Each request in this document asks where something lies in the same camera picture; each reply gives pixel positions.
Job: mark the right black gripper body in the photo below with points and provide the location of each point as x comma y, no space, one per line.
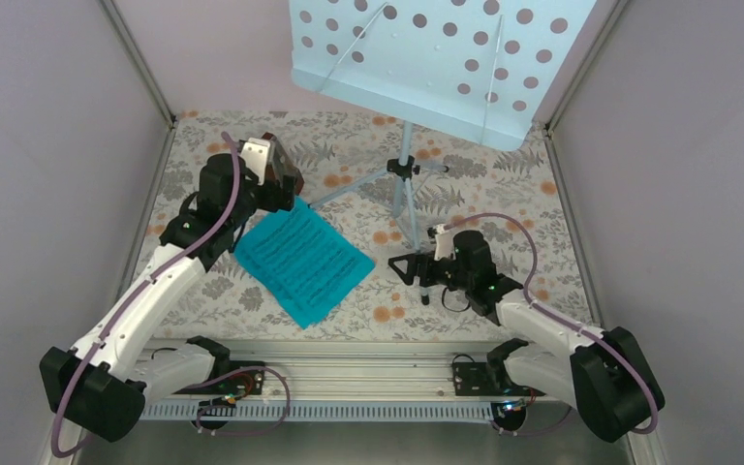
429,279

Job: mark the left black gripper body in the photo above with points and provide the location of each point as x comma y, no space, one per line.
271,202

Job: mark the brown wooden metronome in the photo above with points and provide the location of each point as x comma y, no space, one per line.
281,165

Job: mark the blue sheet music page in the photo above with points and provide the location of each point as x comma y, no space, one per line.
303,261

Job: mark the light blue music stand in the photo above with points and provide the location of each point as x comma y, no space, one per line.
474,70

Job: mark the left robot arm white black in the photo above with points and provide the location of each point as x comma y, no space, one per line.
99,383

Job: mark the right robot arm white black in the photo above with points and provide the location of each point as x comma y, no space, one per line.
601,374

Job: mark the floral patterned table mat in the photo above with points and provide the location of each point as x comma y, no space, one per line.
511,197

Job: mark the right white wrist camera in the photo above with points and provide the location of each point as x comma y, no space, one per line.
441,236

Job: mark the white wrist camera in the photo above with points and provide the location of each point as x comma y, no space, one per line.
256,154
441,236

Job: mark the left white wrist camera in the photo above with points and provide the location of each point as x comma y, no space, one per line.
256,154

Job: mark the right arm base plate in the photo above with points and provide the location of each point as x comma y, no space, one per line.
471,379

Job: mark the aluminium rail frame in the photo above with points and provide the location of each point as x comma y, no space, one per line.
355,382

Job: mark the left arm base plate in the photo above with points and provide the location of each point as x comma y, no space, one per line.
245,378

